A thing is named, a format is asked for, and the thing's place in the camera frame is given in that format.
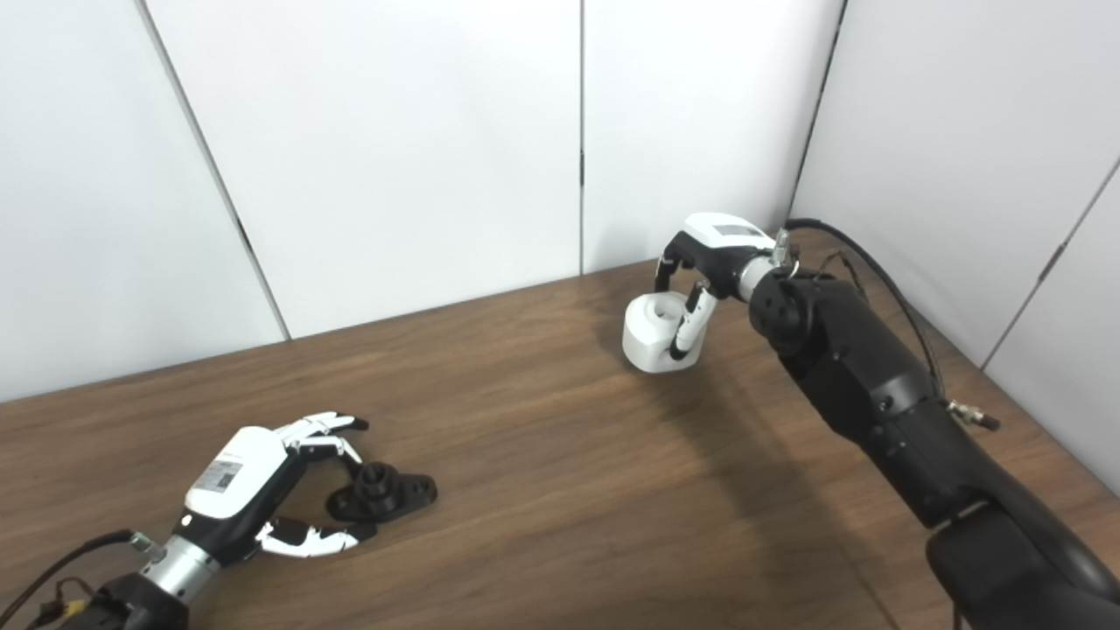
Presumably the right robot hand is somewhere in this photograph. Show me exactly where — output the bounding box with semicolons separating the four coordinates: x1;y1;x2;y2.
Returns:
654;213;780;361

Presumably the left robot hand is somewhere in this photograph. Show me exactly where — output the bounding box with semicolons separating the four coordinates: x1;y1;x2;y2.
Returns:
171;411;379;565

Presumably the round white piece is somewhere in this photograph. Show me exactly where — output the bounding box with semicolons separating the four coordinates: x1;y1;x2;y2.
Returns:
621;291;710;375

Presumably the black holder with flange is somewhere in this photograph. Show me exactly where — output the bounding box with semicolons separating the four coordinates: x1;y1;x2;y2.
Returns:
325;464;438;526

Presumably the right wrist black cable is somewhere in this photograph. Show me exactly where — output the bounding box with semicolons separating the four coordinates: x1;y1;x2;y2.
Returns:
773;217;948;402

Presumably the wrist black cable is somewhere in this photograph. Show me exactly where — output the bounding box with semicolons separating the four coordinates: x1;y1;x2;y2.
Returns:
773;217;948;402
0;528;163;630

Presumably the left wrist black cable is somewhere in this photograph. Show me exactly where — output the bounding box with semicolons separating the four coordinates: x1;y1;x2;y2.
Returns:
0;528;163;630

